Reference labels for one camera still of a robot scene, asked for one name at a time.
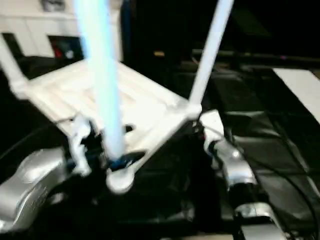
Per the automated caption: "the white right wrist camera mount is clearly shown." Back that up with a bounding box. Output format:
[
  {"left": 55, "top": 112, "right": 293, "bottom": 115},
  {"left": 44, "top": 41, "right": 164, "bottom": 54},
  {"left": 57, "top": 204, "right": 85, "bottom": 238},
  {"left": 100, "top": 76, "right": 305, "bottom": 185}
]
[{"left": 199, "top": 109, "right": 226, "bottom": 156}]

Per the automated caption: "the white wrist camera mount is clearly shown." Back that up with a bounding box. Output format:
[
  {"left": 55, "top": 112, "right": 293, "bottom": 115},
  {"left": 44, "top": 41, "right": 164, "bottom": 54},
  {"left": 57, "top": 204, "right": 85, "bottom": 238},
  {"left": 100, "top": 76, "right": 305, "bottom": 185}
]
[
  {"left": 67, "top": 116, "right": 92, "bottom": 176},
  {"left": 199, "top": 109, "right": 226, "bottom": 156}
]

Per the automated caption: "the black glossy mat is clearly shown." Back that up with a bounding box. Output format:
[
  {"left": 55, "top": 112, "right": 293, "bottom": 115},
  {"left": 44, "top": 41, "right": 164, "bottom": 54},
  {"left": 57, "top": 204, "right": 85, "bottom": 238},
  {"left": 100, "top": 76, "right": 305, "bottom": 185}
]
[{"left": 0, "top": 53, "right": 320, "bottom": 240}]

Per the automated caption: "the long black bar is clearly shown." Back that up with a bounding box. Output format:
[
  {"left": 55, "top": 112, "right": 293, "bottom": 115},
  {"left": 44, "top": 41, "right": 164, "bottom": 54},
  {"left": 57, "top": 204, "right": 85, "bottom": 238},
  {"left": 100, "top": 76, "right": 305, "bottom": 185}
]
[{"left": 192, "top": 49, "right": 320, "bottom": 62}]

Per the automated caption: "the white plastic table top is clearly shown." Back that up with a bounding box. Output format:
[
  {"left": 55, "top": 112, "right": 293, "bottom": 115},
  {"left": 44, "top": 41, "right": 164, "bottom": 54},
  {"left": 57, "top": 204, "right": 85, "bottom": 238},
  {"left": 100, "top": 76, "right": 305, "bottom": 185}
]
[{"left": 11, "top": 59, "right": 203, "bottom": 195}]

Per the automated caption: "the white flat panel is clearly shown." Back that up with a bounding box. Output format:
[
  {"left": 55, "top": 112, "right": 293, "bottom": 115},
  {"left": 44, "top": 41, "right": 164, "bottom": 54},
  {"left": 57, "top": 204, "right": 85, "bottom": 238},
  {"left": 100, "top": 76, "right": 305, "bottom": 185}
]
[{"left": 272, "top": 67, "right": 320, "bottom": 118}]

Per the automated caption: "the bag of black parts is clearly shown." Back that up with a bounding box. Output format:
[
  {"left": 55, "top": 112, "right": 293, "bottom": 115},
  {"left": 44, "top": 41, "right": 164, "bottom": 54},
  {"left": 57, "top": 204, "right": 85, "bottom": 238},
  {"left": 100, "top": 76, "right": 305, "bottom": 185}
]
[{"left": 41, "top": 0, "right": 59, "bottom": 11}]

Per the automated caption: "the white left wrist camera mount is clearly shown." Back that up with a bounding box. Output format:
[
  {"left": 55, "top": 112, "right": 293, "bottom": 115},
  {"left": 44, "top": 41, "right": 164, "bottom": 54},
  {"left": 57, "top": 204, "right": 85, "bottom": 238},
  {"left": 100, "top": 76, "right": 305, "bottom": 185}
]
[{"left": 67, "top": 116, "right": 92, "bottom": 176}]

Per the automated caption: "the white sideboard cabinet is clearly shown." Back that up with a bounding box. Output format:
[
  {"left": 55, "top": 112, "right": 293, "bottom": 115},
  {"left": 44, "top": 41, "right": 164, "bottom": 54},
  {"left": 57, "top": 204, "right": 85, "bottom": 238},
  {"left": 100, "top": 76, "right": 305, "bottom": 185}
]
[{"left": 0, "top": 0, "right": 123, "bottom": 61}]

